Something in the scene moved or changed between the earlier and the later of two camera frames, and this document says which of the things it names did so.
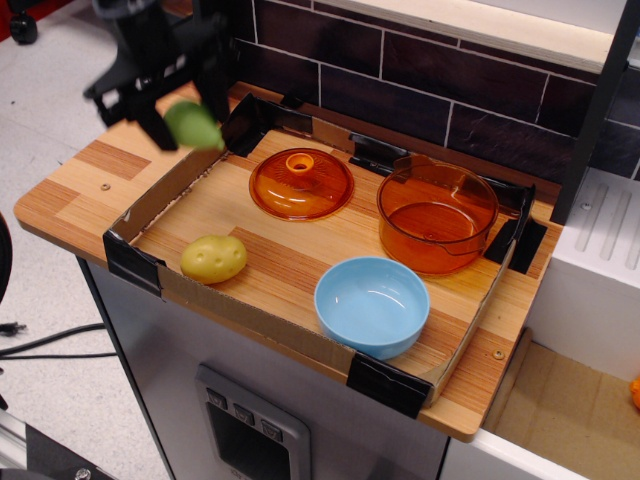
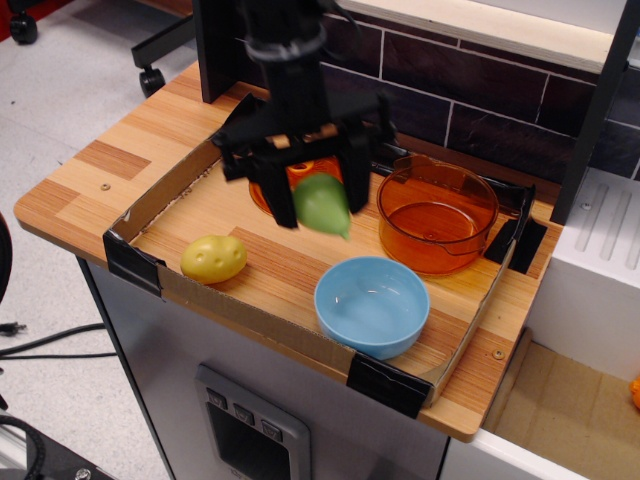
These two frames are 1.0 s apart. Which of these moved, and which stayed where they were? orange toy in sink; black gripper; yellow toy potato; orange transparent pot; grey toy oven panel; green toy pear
Moved: green toy pear; black gripper
Stayed: orange transparent pot; grey toy oven panel; orange toy in sink; yellow toy potato
